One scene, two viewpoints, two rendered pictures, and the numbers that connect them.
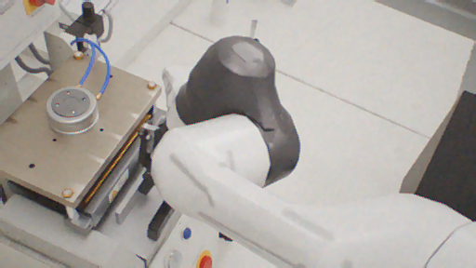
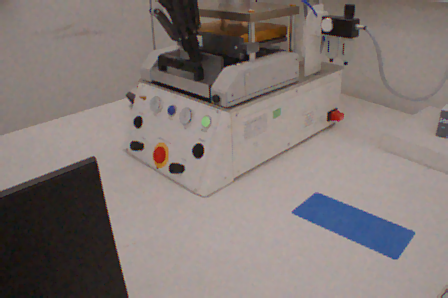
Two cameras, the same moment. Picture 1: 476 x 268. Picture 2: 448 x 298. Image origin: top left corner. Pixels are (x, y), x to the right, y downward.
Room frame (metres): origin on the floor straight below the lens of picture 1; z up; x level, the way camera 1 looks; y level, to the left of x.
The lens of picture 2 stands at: (1.02, -0.60, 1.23)
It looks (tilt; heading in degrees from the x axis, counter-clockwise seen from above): 26 degrees down; 122
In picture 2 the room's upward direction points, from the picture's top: 2 degrees counter-clockwise
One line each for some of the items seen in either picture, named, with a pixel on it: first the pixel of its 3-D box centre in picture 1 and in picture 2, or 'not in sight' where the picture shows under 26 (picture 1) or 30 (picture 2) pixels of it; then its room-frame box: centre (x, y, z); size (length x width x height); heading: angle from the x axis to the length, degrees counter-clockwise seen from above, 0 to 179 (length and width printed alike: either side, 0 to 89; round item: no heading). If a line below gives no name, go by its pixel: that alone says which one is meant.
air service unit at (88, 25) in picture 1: (86, 41); (337, 34); (0.76, 0.34, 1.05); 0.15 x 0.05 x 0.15; 166
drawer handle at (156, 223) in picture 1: (172, 199); (179, 66); (0.46, 0.09, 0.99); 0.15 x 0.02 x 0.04; 166
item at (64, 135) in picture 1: (66, 113); (249, 14); (0.54, 0.30, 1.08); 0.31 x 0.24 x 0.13; 166
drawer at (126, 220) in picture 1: (105, 175); (222, 62); (0.50, 0.23, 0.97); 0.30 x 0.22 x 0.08; 76
